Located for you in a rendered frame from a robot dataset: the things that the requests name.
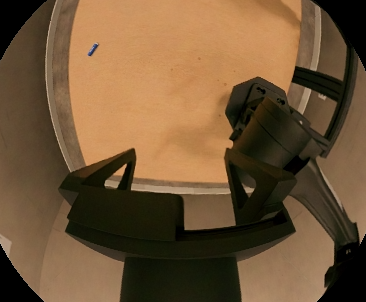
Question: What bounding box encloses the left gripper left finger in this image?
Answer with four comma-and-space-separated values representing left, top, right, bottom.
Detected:
64, 148, 137, 191

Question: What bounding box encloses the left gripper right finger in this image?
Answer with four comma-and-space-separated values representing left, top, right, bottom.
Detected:
224, 148, 297, 225

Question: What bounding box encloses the blue aa battery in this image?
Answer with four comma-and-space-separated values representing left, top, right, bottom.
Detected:
87, 42, 99, 56

